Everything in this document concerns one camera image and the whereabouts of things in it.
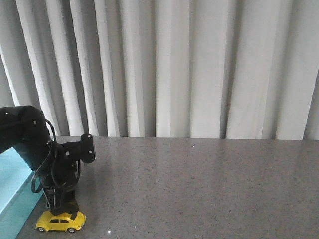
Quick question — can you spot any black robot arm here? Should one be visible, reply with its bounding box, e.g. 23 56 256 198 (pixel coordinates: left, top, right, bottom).
0 106 95 216

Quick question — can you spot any light blue box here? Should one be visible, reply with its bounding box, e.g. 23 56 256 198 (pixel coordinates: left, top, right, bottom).
0 148 42 239

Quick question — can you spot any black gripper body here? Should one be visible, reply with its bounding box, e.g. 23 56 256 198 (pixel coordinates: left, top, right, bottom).
40 134 95 209

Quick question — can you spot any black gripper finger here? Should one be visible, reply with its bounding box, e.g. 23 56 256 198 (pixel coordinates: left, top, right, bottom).
51 199 79 216

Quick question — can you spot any yellow toy beetle car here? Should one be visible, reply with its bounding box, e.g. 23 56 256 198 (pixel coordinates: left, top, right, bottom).
35 211 87 233

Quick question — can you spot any grey pleated curtain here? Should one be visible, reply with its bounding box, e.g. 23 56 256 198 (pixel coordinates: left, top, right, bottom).
0 0 319 140

